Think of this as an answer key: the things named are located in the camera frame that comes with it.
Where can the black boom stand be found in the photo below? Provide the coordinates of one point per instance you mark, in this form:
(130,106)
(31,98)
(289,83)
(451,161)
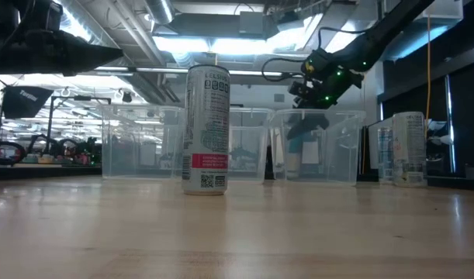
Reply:
(50,124)

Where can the round silver ceiling duct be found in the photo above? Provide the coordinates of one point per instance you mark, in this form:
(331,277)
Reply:
(161,9)

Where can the black ceiling spotlight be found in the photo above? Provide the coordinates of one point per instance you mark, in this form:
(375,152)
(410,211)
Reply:
(126,97)

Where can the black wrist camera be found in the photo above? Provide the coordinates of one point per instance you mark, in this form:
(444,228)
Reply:
(317,62)
(35,15)

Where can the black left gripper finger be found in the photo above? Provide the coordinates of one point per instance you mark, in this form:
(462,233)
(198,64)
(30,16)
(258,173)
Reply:
(89,54)

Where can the bright ceiling light panel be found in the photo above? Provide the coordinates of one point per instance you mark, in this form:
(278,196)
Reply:
(190,44)

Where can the white Celsius can red script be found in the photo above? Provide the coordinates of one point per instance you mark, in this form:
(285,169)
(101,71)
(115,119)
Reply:
(410,151)

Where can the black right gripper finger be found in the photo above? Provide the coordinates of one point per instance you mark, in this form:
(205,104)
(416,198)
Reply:
(318,122)
(296,129)

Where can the black workbench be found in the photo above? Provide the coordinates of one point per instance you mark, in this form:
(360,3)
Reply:
(46,172)

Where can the black photo softbox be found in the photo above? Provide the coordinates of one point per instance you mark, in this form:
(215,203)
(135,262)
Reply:
(25,101)

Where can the white ceiling unit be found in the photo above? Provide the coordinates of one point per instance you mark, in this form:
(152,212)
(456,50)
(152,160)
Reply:
(446,9)

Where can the blue silver Red Bull can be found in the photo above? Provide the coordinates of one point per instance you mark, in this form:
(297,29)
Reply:
(385,155)
(295,160)

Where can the clear plastic bin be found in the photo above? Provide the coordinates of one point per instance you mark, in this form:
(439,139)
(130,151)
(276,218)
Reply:
(139,162)
(252,170)
(345,162)

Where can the white Celsius can pink label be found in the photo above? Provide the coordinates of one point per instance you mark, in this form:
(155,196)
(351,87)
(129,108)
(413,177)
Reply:
(205,131)

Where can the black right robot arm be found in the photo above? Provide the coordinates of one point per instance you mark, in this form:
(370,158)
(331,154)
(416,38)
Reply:
(392,27)

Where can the long ceiling light strip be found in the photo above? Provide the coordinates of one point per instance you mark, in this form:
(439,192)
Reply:
(163,70)

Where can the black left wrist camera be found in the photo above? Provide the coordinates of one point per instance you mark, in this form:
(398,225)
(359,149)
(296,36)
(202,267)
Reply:
(35,15)

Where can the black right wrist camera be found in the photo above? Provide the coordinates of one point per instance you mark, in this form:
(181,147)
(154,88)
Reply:
(317,62)

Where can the grey wall vent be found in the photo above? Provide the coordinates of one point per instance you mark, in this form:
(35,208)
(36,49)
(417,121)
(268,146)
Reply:
(279,97)

